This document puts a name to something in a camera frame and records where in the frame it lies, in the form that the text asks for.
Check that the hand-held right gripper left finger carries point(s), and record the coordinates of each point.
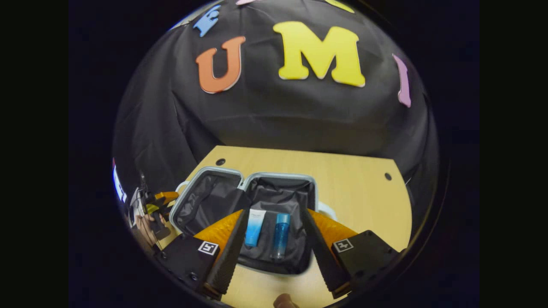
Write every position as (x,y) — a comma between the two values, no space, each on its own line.
(231,256)

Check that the white and blue tube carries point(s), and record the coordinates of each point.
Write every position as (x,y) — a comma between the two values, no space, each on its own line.
(254,226)

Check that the black backdrop cloth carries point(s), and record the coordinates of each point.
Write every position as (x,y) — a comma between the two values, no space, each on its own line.
(278,119)

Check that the green bottle with blue cap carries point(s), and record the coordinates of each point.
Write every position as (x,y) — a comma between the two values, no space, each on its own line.
(281,235)

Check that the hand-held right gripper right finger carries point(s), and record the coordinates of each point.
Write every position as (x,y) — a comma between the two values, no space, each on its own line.
(321,252)

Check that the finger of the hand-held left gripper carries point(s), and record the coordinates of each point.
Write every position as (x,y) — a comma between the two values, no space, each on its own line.
(153,208)
(167,196)

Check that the pale blue hard-shell suitcase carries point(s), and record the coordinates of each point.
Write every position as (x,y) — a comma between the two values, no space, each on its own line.
(274,196)

